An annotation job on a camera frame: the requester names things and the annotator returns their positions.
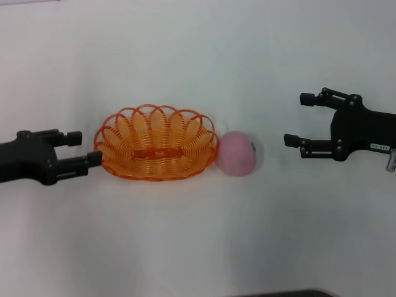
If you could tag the dark robot torso edge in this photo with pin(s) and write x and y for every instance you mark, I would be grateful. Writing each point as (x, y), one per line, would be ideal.
(287, 294)

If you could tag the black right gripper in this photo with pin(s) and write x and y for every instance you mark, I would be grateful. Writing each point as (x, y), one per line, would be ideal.
(359, 130)

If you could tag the silver metal connector plug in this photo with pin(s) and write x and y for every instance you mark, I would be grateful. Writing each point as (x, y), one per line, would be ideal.
(391, 161)

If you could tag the pink plush peach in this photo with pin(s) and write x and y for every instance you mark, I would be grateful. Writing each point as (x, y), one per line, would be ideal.
(236, 154)

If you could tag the orange woven plastic basket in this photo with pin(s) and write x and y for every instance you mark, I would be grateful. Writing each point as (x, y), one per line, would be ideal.
(154, 153)

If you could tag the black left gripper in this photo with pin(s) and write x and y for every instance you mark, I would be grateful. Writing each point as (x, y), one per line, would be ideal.
(28, 161)

